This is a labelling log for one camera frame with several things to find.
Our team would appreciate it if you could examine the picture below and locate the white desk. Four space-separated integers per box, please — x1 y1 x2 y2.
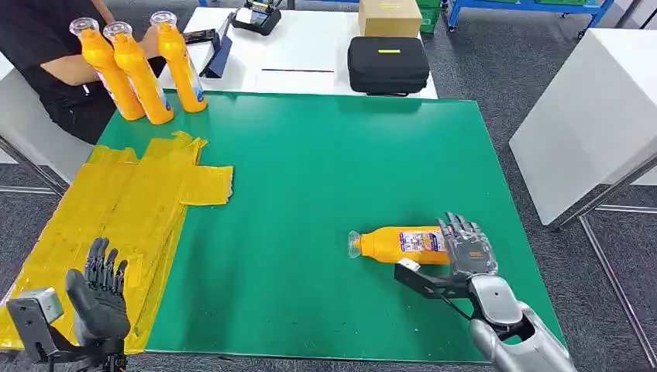
156 5 439 100

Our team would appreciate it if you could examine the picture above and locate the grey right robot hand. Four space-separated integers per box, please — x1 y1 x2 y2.
436 212 500 281

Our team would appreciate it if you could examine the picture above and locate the green plastic crate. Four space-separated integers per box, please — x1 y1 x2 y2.
416 0 445 35

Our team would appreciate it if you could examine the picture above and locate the green table mat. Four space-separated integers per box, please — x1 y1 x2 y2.
96 90 567 364

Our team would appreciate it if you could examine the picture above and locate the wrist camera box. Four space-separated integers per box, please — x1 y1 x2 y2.
394 257 472 302
5 288 78 364

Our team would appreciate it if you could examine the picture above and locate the orange drink bottle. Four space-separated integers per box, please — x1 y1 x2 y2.
347 226 452 266
150 10 208 114
69 16 146 122
102 21 175 126

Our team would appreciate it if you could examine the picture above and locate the black zip carry case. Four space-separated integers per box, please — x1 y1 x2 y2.
346 36 431 98

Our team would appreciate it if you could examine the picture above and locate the white side table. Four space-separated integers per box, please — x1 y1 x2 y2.
508 28 657 227

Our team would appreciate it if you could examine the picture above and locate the thin black stylus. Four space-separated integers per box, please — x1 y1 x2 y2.
261 67 335 74

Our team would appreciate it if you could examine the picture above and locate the black handheld controller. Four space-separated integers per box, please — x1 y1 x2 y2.
229 0 283 37

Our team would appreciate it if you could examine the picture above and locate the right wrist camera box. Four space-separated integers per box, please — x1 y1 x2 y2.
394 257 472 302

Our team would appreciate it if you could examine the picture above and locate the person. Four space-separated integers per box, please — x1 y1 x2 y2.
0 0 168 145

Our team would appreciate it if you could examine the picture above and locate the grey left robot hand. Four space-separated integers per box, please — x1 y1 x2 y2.
65 237 132 356

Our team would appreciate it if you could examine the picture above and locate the white bench seat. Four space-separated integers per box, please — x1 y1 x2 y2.
0 51 97 186

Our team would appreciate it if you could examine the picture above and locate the brown cardboard box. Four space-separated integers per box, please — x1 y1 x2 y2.
357 0 424 39

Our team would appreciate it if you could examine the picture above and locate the yellow plastic sheet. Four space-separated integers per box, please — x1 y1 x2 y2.
0 131 235 355

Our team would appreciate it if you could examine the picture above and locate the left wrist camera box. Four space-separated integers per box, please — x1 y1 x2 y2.
5 288 78 364

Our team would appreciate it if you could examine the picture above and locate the blue metal rack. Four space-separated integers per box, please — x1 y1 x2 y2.
444 0 617 35

